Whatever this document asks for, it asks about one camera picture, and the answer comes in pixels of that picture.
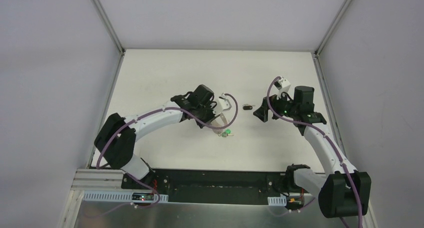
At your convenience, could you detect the key with black tag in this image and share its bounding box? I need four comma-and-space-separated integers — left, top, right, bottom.
242, 104, 254, 110

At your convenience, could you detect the keyring with coloured key tags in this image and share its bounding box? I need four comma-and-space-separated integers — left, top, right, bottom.
219, 129, 234, 138

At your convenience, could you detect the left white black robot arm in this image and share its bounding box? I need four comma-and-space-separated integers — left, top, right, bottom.
94, 84, 232, 190

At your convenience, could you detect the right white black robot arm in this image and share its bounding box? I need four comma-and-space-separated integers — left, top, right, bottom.
253, 86, 372, 223

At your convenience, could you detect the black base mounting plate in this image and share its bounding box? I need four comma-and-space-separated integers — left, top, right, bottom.
142, 168, 307, 205

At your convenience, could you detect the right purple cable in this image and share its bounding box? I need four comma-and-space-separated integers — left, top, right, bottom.
266, 76, 363, 228

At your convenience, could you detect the purple cable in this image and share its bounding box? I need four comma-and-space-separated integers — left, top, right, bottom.
96, 93, 239, 210
266, 76, 363, 228

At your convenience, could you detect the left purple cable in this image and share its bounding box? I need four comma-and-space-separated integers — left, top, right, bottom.
96, 93, 239, 210

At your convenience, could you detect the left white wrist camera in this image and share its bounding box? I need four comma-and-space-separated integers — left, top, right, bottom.
213, 93, 232, 116

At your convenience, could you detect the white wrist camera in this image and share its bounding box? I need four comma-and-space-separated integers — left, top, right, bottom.
213, 93, 232, 116
274, 77, 291, 99

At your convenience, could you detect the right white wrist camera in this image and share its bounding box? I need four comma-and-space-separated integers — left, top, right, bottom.
274, 77, 291, 99

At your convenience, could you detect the right white cable duct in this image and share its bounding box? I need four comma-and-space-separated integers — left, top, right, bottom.
267, 196, 287, 207

